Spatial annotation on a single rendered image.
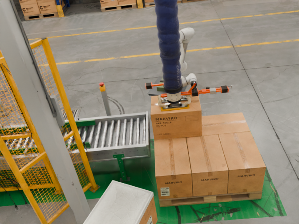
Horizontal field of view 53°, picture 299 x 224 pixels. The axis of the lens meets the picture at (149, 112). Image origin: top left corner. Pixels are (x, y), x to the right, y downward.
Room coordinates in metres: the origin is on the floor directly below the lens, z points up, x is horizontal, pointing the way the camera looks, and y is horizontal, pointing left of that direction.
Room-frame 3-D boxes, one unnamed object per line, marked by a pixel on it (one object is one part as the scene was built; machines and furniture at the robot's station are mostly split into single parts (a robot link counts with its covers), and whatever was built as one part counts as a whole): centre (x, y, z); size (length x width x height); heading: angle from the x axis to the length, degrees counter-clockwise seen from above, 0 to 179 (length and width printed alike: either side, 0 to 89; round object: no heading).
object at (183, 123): (3.03, -0.33, 0.75); 0.60 x 0.40 x 0.40; 84
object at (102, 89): (3.60, 0.59, 0.50); 0.07 x 0.07 x 1.00; 86
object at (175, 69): (3.02, -0.32, 1.67); 0.22 x 0.22 x 1.04
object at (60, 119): (2.20, 0.87, 1.62); 0.20 x 0.05 x 0.30; 86
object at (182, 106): (2.93, -0.31, 0.97); 0.34 x 0.10 x 0.05; 85
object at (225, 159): (2.71, -0.60, 0.34); 1.20 x 1.00 x 0.40; 86
